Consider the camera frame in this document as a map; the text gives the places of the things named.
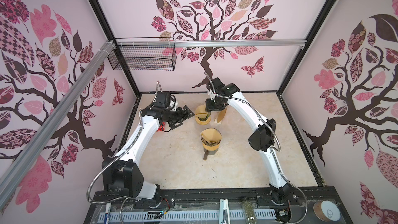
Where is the orange coffee filter box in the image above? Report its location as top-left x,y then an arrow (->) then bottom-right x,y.
215,107 -> 228,124

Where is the wooden dripper collar ring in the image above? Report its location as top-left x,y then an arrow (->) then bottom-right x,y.
201,141 -> 222,152

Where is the green glass dripper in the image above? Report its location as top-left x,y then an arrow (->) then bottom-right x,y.
195,113 -> 211,122

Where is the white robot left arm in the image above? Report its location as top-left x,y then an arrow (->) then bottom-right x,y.
102,92 -> 194,199

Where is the red gummy candy bag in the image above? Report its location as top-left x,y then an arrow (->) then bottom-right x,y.
157,124 -> 164,132

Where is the green herb filled jar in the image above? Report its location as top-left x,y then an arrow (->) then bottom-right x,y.
241,198 -> 258,224

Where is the brown tape roll white disc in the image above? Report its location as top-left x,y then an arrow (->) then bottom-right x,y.
313,201 -> 341,222

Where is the smoked glass carafe wooden handle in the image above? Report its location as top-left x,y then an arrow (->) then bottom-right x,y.
203,148 -> 219,161

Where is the black wire mesh basket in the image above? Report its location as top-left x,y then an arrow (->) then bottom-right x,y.
108,37 -> 177,71

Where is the white centre bracket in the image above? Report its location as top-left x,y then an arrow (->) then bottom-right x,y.
218,199 -> 230,224

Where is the white slotted cable duct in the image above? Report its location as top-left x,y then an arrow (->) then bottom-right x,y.
94,209 -> 276,224

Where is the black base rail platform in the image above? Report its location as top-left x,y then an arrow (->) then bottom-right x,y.
84,186 -> 353,224

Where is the aluminium side rail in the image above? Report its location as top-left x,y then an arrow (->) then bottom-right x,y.
1,40 -> 115,207

